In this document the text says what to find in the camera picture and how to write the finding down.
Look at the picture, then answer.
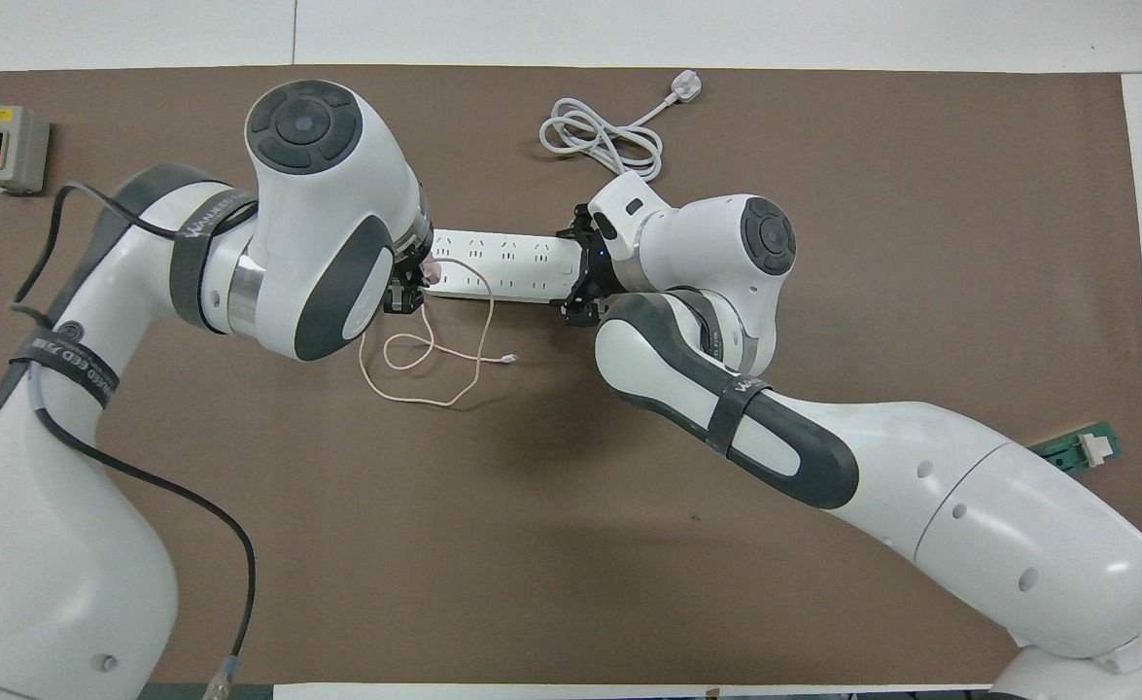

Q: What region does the brown table mat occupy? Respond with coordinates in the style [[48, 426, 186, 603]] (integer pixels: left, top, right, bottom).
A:
[[0, 65, 1142, 687]]

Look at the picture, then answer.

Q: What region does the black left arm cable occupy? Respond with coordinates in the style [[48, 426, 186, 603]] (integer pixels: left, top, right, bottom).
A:
[[9, 183, 259, 700]]

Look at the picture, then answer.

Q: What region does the white power strip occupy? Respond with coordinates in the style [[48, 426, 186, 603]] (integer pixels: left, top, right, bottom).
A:
[[423, 228, 587, 305]]

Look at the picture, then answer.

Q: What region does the white power cord with plug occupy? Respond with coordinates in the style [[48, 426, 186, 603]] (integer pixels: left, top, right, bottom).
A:
[[538, 70, 707, 188]]

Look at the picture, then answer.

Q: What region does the pink charging cable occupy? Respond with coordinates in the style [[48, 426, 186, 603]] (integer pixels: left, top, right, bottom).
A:
[[358, 257, 522, 408]]

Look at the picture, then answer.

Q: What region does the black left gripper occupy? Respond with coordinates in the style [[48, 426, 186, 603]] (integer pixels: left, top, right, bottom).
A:
[[380, 251, 430, 315]]

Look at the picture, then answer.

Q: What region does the green knife switch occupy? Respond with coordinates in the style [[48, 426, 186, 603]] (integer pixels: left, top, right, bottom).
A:
[[1026, 420, 1123, 476]]

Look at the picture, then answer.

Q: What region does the grey on-off switch box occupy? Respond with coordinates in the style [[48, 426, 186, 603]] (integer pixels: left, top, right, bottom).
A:
[[0, 104, 52, 196]]

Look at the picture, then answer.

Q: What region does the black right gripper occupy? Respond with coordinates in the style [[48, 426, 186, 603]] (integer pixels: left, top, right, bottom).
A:
[[555, 208, 622, 328]]

